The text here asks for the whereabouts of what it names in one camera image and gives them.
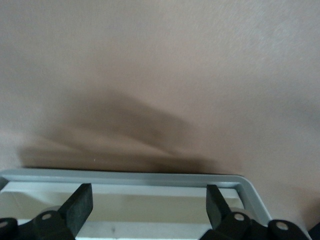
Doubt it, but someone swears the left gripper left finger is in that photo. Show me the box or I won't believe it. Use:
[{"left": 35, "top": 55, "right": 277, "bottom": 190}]
[{"left": 18, "top": 183, "right": 94, "bottom": 240}]

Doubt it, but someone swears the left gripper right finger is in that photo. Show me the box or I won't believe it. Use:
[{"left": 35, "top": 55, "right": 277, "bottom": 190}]
[{"left": 199, "top": 184, "right": 270, "bottom": 240}]

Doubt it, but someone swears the white drawer cabinet housing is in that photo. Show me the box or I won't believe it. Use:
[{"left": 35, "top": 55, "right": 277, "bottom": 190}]
[{"left": 0, "top": 168, "right": 276, "bottom": 240}]

